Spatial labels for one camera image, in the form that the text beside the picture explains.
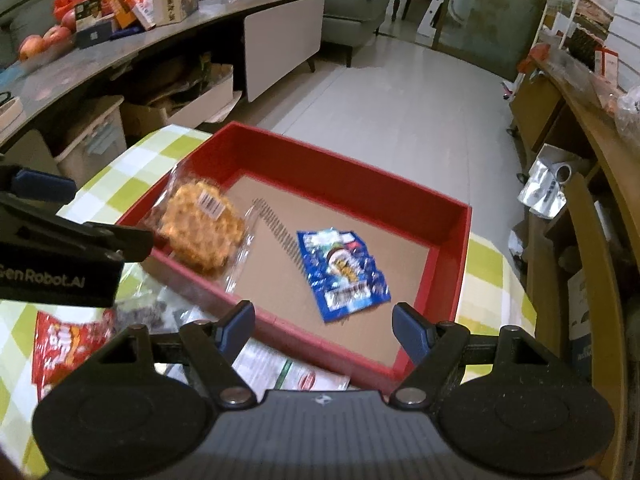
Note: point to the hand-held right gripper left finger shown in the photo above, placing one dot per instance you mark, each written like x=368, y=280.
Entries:
x=237, y=322

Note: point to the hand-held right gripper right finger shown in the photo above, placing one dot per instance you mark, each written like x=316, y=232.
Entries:
x=410, y=330

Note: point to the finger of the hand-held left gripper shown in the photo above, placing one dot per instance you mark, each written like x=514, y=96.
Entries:
x=100, y=237
x=40, y=183

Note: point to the white snack packet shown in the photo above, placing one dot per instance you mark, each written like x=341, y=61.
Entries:
x=270, y=365

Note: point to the red snack packet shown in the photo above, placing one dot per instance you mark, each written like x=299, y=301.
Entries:
x=65, y=345

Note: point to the blue snack packet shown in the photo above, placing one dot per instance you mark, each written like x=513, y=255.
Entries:
x=340, y=270

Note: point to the clear waffle packet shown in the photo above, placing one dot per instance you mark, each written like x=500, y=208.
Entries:
x=200, y=230

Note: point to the red cardboard box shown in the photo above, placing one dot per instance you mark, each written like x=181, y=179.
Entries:
x=350, y=180

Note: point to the white storage bin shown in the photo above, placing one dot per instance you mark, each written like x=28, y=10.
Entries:
x=92, y=135

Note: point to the red apple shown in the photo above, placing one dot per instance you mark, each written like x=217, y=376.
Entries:
x=56, y=36
x=67, y=18
x=31, y=46

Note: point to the long grey cabinet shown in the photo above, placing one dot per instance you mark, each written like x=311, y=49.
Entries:
x=100, y=57

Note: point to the open cardboard box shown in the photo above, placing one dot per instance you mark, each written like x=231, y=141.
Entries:
x=165, y=110

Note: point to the dark small box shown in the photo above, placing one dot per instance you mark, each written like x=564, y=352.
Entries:
x=92, y=35

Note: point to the blue white carton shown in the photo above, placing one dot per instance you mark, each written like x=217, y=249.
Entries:
x=580, y=310

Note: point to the silver foil bag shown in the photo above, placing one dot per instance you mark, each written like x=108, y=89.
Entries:
x=542, y=187

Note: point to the orange box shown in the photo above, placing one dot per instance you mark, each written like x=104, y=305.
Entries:
x=120, y=2

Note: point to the red white carton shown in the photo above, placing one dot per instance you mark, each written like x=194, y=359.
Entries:
x=145, y=10

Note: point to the printed cardboard box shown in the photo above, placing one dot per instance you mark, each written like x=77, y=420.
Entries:
x=175, y=2

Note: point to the clear plastic bag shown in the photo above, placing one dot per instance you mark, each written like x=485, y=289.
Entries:
x=627, y=110

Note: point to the grey sofa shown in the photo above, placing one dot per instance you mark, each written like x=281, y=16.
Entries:
x=350, y=15

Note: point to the white board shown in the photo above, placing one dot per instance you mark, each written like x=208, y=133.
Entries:
x=435, y=7

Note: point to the glass sliding door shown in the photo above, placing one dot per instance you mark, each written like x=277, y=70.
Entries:
x=485, y=15

